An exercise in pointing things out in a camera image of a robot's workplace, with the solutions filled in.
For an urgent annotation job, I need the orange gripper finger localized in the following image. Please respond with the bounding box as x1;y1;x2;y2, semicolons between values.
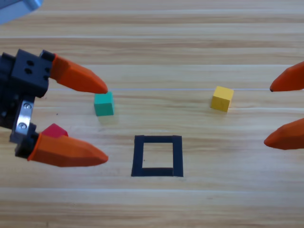
39;50;109;94
270;61;304;93
263;118;304;151
9;122;109;168

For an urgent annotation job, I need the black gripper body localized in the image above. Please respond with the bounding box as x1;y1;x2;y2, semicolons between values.
0;48;53;144

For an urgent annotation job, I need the red wooden cube block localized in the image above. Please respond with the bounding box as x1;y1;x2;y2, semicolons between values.
42;123;69;139

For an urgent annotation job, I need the green wooden cube block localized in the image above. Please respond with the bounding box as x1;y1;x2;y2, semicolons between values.
94;91;114;117

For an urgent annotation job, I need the yellow wooden cube block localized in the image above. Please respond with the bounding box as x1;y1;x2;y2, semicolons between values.
210;85;235;112

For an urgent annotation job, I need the black tape square outline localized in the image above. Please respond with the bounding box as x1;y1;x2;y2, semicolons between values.
131;134;184;178

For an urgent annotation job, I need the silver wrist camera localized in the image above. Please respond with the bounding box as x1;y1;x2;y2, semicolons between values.
0;0;46;25

